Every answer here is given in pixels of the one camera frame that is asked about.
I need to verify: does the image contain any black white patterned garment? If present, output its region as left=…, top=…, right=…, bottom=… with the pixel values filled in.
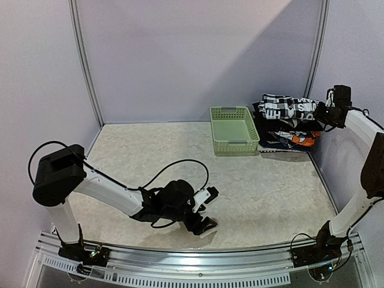
left=257, top=94, right=320, bottom=121

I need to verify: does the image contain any black t-shirt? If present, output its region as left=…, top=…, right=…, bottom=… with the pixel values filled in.
left=252, top=102, right=323, bottom=132

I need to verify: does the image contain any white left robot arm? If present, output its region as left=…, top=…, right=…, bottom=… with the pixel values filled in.
left=29, top=143, right=218, bottom=260

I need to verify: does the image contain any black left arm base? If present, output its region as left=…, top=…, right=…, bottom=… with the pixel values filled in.
left=57, top=224, right=111, bottom=267

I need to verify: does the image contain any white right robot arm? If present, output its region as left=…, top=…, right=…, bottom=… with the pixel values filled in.
left=313, top=109, right=383, bottom=238

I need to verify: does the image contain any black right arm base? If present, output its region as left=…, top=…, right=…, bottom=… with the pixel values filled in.
left=290, top=221, right=353, bottom=271

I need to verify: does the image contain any dark folded clothes stack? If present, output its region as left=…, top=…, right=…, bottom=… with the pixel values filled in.
left=256, top=127, right=313, bottom=152

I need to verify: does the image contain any pale green plastic laundry basket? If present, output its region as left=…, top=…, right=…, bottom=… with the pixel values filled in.
left=209, top=106, right=260, bottom=157

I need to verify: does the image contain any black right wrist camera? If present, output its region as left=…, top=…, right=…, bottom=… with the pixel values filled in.
left=325, top=85, right=352, bottom=107

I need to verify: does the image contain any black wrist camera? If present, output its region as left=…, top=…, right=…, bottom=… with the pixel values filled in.
left=325, top=85, right=352, bottom=107
left=157, top=179, right=220, bottom=214

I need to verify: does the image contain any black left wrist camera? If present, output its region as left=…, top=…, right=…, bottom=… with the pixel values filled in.
left=157, top=179, right=220, bottom=214

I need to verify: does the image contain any right corner wall post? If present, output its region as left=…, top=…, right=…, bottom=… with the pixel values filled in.
left=303, top=0, right=330, bottom=98

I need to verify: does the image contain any corner wall post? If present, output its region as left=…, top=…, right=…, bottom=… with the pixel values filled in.
left=68, top=0, right=104, bottom=128
left=303, top=0, right=330, bottom=98

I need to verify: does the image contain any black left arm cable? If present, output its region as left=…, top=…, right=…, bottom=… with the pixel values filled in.
left=28, top=141, right=210, bottom=193

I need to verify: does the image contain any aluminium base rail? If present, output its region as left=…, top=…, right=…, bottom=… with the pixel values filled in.
left=25, top=232, right=376, bottom=287

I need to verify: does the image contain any left corner wall post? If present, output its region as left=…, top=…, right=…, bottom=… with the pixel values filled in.
left=68, top=0, right=104, bottom=128

